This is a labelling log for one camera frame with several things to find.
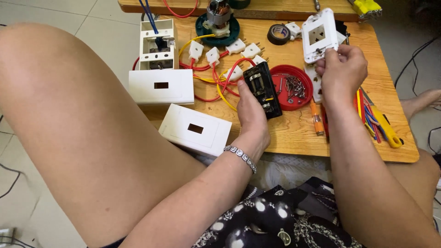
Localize person's left hand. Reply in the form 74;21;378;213
237;80;271;161

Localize person's right hand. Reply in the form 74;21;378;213
315;44;368;108

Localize black switch module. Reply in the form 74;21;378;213
243;61;283;120

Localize white socket face plate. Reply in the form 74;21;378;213
301;8;340;65

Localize white socket insert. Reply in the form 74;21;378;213
305;65;325;104

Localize red plastic lid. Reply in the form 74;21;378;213
269;64;314;111

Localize small black part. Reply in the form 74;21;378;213
335;20;348;37

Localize pile of metal screws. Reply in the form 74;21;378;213
277;73;307;104

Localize orange tester screwdriver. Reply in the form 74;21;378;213
309;99;325;136

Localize white patterned cloth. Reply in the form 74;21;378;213
193;152;333;193

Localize white box cover with slot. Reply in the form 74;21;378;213
128;69;195;105
158;103;233;159

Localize yellow utility knife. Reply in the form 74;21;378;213
360;87;404;149

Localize small white plastic part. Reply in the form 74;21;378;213
285;22;302;40

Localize yellow tool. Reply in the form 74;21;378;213
347;0;382;20

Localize black electrical tape roll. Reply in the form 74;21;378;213
267;24;291;46

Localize bare foot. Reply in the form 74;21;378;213
400;88;441;121

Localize black patterned garment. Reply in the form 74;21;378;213
88;176;440;248

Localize electric motor on green base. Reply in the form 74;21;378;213
195;0;240;47

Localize open white electrical box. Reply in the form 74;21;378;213
139;19;179;71

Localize person's right leg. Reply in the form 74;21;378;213
386;148;441;226

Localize person's leg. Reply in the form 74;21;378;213
386;148;441;226
0;22;207;248

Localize person's left leg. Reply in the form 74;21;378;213
0;22;207;248

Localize silver bracelet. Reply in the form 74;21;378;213
223;145;258;174

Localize yellow wires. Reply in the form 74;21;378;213
178;33;239;112

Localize bundle of coloured wire pieces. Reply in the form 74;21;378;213
354;88;384;144

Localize red handled tool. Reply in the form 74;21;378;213
320;103;330;142

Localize tangle of red wires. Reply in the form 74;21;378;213
132;51;257;103

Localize black floor cables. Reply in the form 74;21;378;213
394;34;441;155

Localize cluster of white wired plugs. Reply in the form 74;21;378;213
188;37;269;82

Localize red wire loop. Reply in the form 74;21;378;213
162;0;199;19

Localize blue wires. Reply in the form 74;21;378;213
139;0;160;35

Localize thin black floor cable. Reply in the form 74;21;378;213
0;162;22;200

